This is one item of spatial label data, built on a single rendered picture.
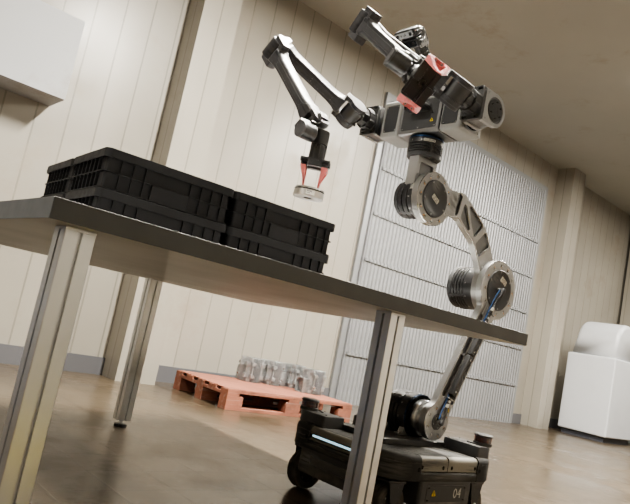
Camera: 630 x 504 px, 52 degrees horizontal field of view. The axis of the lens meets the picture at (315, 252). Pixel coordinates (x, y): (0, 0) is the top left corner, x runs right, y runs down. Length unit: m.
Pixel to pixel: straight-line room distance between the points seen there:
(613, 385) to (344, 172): 4.45
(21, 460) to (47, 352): 0.19
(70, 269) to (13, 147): 3.28
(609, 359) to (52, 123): 6.78
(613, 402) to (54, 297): 7.93
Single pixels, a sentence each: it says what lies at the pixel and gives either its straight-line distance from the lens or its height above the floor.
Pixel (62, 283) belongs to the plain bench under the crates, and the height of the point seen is 0.55.
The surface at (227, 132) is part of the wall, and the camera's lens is 5.23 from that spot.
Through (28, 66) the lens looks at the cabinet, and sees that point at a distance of 4.34.
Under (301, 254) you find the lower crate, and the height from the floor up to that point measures 0.80.
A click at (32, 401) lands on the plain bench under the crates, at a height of 0.34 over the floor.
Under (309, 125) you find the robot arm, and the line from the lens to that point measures 2.18.
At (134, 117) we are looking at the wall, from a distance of 4.86.
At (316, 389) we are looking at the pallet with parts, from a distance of 4.90.
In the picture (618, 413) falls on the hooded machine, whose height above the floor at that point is 0.38.
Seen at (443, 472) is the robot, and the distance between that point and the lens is 2.34.
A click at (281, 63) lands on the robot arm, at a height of 1.49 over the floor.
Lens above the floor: 0.55
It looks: 7 degrees up
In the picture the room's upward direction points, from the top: 11 degrees clockwise
